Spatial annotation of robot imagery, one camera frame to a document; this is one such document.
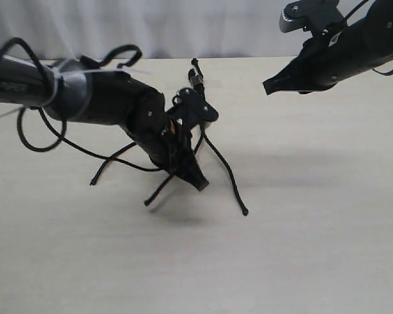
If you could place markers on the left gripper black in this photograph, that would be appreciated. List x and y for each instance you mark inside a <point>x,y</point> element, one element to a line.
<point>167,144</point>

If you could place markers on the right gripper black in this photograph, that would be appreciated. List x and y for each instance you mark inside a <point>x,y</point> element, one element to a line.
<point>345,56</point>

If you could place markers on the right robot arm black grey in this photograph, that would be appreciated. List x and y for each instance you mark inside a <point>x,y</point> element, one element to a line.
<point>377,27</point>

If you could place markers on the left robot arm black grey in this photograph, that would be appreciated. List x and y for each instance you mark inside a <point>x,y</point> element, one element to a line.
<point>69,90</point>

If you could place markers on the clear adhesive tape strip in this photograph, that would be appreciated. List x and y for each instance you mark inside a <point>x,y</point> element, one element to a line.
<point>179,85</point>

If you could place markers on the white zip tie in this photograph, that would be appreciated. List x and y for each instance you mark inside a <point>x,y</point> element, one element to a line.
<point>68,91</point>

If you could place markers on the white backdrop curtain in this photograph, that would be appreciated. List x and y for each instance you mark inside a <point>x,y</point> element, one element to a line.
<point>162,29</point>

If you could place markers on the right wrist camera grey black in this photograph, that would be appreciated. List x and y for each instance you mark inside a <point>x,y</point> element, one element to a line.
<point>310,15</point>

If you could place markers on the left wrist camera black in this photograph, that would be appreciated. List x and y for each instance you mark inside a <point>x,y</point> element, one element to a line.
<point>191,108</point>

